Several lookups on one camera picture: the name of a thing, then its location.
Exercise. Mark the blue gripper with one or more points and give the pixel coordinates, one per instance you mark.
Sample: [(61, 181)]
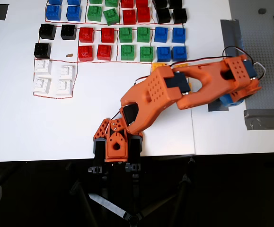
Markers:
[(234, 95)]

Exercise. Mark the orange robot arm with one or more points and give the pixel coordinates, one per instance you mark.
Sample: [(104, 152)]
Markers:
[(151, 99)]

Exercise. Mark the orange robot arm base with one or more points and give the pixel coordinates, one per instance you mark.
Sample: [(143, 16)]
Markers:
[(116, 151)]

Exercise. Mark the grey square tape marker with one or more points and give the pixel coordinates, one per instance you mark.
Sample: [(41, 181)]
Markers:
[(213, 108)]

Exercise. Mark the blue stacked brick block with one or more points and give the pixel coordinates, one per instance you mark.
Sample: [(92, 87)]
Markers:
[(73, 2), (163, 54), (178, 35), (55, 2), (53, 13), (179, 54), (73, 13), (161, 34)]

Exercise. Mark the green stacked brick block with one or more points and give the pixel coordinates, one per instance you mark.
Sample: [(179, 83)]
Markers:
[(143, 34), (111, 2), (146, 54), (111, 16), (94, 13), (95, 1), (125, 35), (127, 52)]

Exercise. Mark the black stacked brick block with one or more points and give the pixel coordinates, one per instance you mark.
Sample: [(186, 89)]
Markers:
[(47, 31), (179, 15), (160, 3), (68, 32), (42, 50), (175, 3), (163, 16)]

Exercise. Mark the white stacked brick block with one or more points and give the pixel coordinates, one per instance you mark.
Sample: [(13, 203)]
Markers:
[(64, 87), (41, 84), (66, 68), (42, 67)]

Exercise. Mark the grey studded baseplate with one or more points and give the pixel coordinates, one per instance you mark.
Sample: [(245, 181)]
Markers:
[(264, 30)]

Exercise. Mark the small grey brick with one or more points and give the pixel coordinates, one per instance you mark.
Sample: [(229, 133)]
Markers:
[(261, 10)]

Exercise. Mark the black grey table clamp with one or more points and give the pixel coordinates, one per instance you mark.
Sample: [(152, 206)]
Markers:
[(135, 151), (99, 151)]

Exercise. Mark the small brown debris piece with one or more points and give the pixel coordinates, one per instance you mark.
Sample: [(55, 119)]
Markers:
[(69, 55)]

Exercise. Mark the grey duct tape strip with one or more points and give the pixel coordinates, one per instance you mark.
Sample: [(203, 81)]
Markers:
[(265, 122), (231, 35)]

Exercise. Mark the black camera tripod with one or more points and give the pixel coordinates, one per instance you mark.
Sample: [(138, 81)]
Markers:
[(110, 206)]

